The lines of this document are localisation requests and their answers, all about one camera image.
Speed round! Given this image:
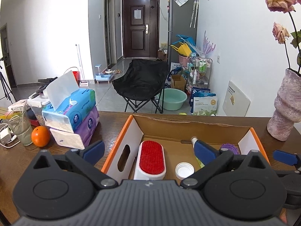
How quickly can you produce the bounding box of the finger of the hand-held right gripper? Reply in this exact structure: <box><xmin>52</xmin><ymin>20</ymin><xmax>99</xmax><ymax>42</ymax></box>
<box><xmin>273</xmin><ymin>149</ymin><xmax>301</xmax><ymax>167</ymax></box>

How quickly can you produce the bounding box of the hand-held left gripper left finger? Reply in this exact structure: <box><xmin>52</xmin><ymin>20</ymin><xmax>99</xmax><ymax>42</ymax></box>
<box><xmin>33</xmin><ymin>140</ymin><xmax>119</xmax><ymax>190</ymax></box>

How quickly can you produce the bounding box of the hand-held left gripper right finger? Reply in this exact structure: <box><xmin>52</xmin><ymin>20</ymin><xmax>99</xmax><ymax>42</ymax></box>
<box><xmin>180</xmin><ymin>140</ymin><xmax>271</xmax><ymax>190</ymax></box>

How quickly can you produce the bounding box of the green spray bottle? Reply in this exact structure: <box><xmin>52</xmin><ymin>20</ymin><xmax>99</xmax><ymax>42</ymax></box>
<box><xmin>190</xmin><ymin>136</ymin><xmax>205</xmax><ymax>169</ymax></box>

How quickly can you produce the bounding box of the purple gear-shaped lid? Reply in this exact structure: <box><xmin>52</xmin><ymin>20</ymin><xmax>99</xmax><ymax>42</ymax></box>
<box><xmin>220</xmin><ymin>143</ymin><xmax>241</xmax><ymax>155</ymax></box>

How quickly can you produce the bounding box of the white bottle cap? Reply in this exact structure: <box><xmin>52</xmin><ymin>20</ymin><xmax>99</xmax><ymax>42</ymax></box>
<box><xmin>175</xmin><ymin>162</ymin><xmax>195</xmax><ymax>180</ymax></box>

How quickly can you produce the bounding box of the orange-edged cardboard box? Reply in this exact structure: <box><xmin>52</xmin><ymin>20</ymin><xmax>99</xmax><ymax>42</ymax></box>
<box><xmin>101</xmin><ymin>114</ymin><xmax>271</xmax><ymax>186</ymax></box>

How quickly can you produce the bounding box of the red and white lint brush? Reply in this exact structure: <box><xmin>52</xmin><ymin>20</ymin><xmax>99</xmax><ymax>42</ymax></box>
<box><xmin>134</xmin><ymin>140</ymin><xmax>166</xmax><ymax>181</ymax></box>

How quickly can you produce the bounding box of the purple tissue pack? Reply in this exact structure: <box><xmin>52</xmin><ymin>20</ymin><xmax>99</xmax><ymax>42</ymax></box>
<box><xmin>49</xmin><ymin>106</ymin><xmax>100</xmax><ymax>150</ymax></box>

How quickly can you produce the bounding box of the white and green feed bag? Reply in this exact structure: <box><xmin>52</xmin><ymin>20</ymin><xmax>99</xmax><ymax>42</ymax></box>
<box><xmin>192</xmin><ymin>96</ymin><xmax>219</xmax><ymax>116</ymax></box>

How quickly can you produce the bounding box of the blue tissue pack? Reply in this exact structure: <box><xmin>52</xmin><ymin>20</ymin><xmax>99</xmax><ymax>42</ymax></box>
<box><xmin>42</xmin><ymin>70</ymin><xmax>96</xmax><ymax>133</ymax></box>

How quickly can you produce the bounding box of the mottled lilac ceramic vase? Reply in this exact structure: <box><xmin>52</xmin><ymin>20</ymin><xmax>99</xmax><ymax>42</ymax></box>
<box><xmin>267</xmin><ymin>68</ymin><xmax>301</xmax><ymax>142</ymax></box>

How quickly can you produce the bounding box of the orange fruit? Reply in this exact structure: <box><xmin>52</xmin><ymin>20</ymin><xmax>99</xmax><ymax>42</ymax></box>
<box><xmin>31</xmin><ymin>126</ymin><xmax>51</xmax><ymax>147</ymax></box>

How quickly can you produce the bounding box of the blue feed bag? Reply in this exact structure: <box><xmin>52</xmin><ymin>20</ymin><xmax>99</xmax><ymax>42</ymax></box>
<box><xmin>190</xmin><ymin>86</ymin><xmax>217</xmax><ymax>99</ymax></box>

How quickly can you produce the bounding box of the green plastic basin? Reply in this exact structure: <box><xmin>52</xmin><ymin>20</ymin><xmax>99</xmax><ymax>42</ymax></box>
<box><xmin>162</xmin><ymin>88</ymin><xmax>188</xmax><ymax>111</ymax></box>

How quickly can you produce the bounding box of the white rectangular board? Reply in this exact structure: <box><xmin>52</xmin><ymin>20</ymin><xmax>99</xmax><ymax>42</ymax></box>
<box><xmin>222</xmin><ymin>80</ymin><xmax>251</xmax><ymax>117</ymax></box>

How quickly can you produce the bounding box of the white flat mop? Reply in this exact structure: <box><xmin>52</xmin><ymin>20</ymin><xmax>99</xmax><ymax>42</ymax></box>
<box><xmin>75</xmin><ymin>44</ymin><xmax>89</xmax><ymax>87</ymax></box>

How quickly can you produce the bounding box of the clear container white lid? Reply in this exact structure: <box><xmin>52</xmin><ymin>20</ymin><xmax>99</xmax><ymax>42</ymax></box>
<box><xmin>27</xmin><ymin>96</ymin><xmax>51</xmax><ymax>126</ymax></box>

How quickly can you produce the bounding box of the blue pet feeder stand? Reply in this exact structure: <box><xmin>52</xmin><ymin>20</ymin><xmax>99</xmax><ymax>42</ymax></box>
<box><xmin>95</xmin><ymin>65</ymin><xmax>113</xmax><ymax>85</ymax></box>

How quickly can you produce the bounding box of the open cardboard carton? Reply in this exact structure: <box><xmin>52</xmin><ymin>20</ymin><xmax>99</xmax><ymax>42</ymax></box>
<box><xmin>170</xmin><ymin>74</ymin><xmax>187</xmax><ymax>92</ymax></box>

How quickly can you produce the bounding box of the clear drinking glass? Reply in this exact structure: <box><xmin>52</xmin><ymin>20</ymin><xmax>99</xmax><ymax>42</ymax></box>
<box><xmin>5</xmin><ymin>109</ymin><xmax>33</xmax><ymax>146</ymax></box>

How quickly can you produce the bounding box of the red plastic bucket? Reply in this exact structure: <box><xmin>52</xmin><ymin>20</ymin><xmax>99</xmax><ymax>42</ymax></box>
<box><xmin>65</xmin><ymin>67</ymin><xmax>79</xmax><ymax>85</ymax></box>

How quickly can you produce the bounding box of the black folding chair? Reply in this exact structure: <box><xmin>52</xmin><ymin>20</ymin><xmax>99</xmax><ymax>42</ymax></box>
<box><xmin>112</xmin><ymin>59</ymin><xmax>169</xmax><ymax>113</ymax></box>

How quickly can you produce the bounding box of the black flat device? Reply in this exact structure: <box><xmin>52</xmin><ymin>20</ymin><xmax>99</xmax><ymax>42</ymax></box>
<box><xmin>29</xmin><ymin>76</ymin><xmax>58</xmax><ymax>99</ymax></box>

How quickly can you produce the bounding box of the blue and white sack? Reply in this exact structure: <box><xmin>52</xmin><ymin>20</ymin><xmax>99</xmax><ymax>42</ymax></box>
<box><xmin>170</xmin><ymin>62</ymin><xmax>182</xmax><ymax>76</ymax></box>

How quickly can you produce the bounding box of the small white box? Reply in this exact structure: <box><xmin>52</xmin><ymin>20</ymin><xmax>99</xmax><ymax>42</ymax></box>
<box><xmin>8</xmin><ymin>99</ymin><xmax>29</xmax><ymax>111</ymax></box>

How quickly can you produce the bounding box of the pink plastic bucket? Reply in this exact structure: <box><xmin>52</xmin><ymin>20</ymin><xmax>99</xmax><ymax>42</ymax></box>
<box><xmin>178</xmin><ymin>54</ymin><xmax>191</xmax><ymax>67</ymax></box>

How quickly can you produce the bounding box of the yellow plastic dustpan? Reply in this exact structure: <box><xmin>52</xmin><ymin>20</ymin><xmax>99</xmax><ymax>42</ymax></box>
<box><xmin>171</xmin><ymin>43</ymin><xmax>192</xmax><ymax>56</ymax></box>

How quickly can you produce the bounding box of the lilac wing-shaped ornament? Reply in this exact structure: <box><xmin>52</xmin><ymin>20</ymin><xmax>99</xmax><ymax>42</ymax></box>
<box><xmin>203</xmin><ymin>31</ymin><xmax>216</xmax><ymax>58</ymax></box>

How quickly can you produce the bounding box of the blue plastic dustpan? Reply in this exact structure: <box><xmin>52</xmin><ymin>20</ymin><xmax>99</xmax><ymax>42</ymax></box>
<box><xmin>176</xmin><ymin>34</ymin><xmax>197</xmax><ymax>50</ymax></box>

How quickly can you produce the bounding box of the dark brown entrance door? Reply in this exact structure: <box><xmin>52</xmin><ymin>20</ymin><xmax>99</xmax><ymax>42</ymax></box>
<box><xmin>122</xmin><ymin>0</ymin><xmax>160</xmax><ymax>59</ymax></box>

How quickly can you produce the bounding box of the grey refrigerator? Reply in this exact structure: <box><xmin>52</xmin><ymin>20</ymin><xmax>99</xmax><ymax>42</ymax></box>
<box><xmin>168</xmin><ymin>0</ymin><xmax>197</xmax><ymax>64</ymax></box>

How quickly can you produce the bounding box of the white folded umbrella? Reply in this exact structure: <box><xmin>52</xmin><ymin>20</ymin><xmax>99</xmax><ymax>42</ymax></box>
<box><xmin>189</xmin><ymin>0</ymin><xmax>195</xmax><ymax>28</ymax></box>
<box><xmin>194</xmin><ymin>0</ymin><xmax>199</xmax><ymax>29</ymax></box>

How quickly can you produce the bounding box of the metal wire storage rack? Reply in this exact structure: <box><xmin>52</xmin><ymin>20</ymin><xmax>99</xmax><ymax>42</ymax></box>
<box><xmin>188</xmin><ymin>57</ymin><xmax>213</xmax><ymax>92</ymax></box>

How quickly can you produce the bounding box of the white charger with cables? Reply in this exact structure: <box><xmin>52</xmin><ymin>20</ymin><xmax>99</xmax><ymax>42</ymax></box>
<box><xmin>0</xmin><ymin>122</ymin><xmax>20</xmax><ymax>149</ymax></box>

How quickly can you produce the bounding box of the black camera tripod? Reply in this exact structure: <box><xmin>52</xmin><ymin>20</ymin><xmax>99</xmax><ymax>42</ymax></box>
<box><xmin>0</xmin><ymin>56</ymin><xmax>14</xmax><ymax>104</ymax></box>

